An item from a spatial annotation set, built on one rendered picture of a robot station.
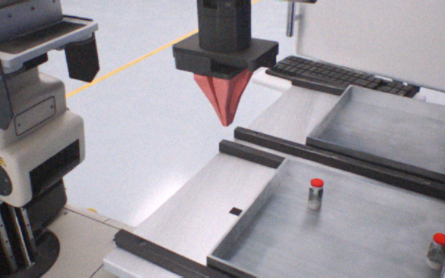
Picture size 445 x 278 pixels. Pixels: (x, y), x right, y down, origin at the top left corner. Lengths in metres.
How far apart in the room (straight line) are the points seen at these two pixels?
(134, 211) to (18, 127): 1.10
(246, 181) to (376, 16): 0.75
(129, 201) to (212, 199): 1.47
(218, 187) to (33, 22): 0.54
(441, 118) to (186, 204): 0.58
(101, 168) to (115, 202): 0.31
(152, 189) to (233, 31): 1.81
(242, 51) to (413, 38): 0.92
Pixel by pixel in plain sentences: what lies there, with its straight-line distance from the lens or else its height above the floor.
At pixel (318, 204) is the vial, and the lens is 0.74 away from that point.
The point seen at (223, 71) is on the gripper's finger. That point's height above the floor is 1.16.
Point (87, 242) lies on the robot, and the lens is 1.61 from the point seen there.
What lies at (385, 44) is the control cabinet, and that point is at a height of 0.90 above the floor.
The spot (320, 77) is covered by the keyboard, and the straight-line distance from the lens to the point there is 1.33.
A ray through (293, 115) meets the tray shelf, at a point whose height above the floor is 0.88.
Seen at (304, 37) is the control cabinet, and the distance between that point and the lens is 1.51.
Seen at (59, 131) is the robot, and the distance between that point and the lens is 1.17.
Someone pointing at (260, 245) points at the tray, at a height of 0.88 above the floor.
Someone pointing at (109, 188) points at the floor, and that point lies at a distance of 2.30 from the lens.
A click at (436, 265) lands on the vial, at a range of 0.69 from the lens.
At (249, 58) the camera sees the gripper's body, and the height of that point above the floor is 1.18.
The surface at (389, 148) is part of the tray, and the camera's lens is 0.93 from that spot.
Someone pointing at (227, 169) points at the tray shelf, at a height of 0.88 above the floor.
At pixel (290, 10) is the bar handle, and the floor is 0.96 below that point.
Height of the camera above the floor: 1.35
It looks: 30 degrees down
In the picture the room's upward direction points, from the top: straight up
